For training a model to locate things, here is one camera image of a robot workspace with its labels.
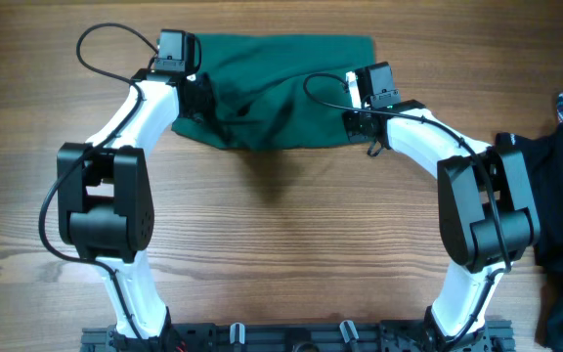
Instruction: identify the green cloth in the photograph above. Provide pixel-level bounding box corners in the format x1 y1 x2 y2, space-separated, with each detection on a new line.
172 34 375 151

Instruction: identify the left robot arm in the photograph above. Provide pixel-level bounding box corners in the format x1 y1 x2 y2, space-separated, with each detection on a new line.
44 29 210 350

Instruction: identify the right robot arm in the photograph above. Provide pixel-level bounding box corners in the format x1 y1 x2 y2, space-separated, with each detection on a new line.
344 63 541 344

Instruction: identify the black mounting rail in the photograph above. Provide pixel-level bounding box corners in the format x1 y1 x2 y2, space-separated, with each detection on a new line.
79 320 516 352

